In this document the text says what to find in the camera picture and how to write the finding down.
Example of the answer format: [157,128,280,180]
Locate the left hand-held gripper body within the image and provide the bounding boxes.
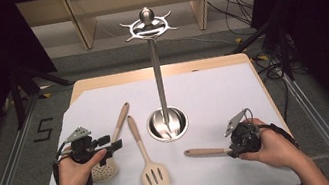
[63,124,105,185]

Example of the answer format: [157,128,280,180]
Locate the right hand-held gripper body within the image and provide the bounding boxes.
[221,107,264,158]

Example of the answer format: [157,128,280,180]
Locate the beige utensil with wooden handle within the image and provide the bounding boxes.
[182,141,234,163]

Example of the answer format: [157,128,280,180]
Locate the beige perforated skimmer spoon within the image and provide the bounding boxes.
[80,102,142,184]

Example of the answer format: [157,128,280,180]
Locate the beige slotted spatula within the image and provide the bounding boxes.
[126,110,172,185]

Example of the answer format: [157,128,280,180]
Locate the steel utensil stand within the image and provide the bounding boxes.
[117,2,196,147]

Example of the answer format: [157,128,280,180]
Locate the person's left hand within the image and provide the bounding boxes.
[53,148,114,185]

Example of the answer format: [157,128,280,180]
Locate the person's right hand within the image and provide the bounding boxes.
[232,111,303,177]

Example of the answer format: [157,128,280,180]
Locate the black metal stand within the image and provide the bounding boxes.
[5,54,79,131]
[225,16,296,91]

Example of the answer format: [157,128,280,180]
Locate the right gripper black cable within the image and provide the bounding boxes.
[257,118,302,156]

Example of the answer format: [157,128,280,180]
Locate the black cables beside table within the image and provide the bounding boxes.
[250,48,295,125]

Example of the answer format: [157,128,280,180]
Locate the black cables by shelf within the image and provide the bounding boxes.
[206,0,260,42]

